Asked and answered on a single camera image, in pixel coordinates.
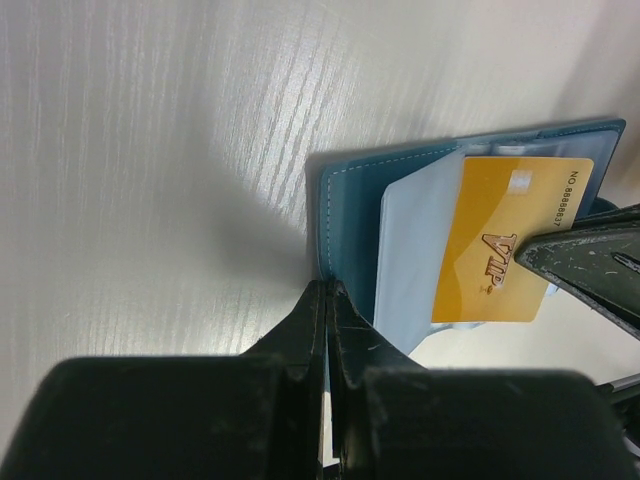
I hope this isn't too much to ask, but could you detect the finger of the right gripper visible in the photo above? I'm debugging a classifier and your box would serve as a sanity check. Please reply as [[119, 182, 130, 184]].
[[514, 204, 639, 338]]

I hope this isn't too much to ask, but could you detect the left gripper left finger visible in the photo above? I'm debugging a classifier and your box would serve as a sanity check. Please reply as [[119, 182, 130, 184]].
[[29, 281, 326, 479]]

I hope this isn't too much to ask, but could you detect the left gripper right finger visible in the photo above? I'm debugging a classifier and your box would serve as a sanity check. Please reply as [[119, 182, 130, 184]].
[[327, 281, 625, 479]]

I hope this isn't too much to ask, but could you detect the gold credit card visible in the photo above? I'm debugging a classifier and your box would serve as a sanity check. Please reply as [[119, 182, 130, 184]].
[[431, 156, 594, 323]]

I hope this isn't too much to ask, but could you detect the blue leather card holder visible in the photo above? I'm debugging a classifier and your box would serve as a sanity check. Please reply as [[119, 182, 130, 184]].
[[314, 118, 626, 354]]

